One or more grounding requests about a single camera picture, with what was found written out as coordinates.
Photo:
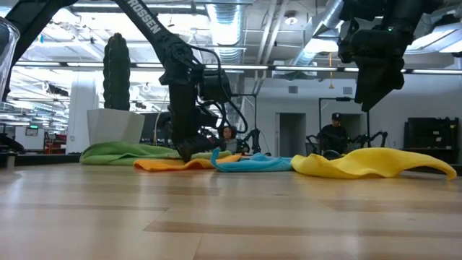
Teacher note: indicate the white hexagonal plant pot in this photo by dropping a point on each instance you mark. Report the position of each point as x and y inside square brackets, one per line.
[115, 126]

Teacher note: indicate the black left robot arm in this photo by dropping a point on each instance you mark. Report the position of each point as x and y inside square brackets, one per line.
[144, 21]

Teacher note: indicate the green microfiber towel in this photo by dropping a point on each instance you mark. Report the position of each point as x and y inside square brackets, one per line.
[119, 153]

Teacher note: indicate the silver round air duct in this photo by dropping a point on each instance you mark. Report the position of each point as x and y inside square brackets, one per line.
[225, 21]
[317, 25]

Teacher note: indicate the clear plastic bin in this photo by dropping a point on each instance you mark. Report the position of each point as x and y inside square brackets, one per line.
[7, 54]

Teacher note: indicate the dark doorway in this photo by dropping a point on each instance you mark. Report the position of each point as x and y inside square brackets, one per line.
[291, 135]

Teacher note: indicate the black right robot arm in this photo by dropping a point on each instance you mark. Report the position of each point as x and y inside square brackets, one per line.
[404, 14]

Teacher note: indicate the background robot workstation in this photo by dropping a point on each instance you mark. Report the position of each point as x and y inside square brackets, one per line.
[255, 137]
[368, 126]

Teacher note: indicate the blue microfiber towel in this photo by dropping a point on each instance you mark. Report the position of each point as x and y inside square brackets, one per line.
[252, 164]

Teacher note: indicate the white pillar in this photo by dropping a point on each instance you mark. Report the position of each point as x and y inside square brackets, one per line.
[82, 115]

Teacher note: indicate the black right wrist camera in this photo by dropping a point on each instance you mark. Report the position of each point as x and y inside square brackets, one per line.
[347, 39]

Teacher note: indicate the orange microfiber towel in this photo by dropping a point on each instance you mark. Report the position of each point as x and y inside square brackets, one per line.
[162, 165]

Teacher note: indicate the yellow microfiber towel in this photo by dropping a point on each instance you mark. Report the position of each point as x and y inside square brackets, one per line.
[361, 162]

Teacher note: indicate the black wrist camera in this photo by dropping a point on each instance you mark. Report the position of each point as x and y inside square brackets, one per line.
[347, 39]
[214, 86]

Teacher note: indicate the red tool cart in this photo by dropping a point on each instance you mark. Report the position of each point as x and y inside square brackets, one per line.
[54, 142]

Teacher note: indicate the person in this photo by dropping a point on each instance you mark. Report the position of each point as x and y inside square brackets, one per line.
[334, 139]
[229, 139]

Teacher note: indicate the black monitor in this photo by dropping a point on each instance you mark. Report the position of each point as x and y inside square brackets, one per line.
[151, 126]

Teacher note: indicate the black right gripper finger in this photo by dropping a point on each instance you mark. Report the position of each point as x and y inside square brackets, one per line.
[375, 90]

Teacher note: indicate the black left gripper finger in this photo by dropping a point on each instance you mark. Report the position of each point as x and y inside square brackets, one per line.
[195, 146]

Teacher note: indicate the dark green cactus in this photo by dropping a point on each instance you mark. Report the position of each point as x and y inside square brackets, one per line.
[116, 72]

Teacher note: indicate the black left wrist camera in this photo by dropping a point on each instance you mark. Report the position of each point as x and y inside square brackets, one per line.
[214, 86]

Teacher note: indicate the black aluminium table frame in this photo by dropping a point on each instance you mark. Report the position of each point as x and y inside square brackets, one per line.
[43, 159]

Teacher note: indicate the black cabinet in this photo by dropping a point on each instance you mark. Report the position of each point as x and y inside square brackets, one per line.
[431, 137]

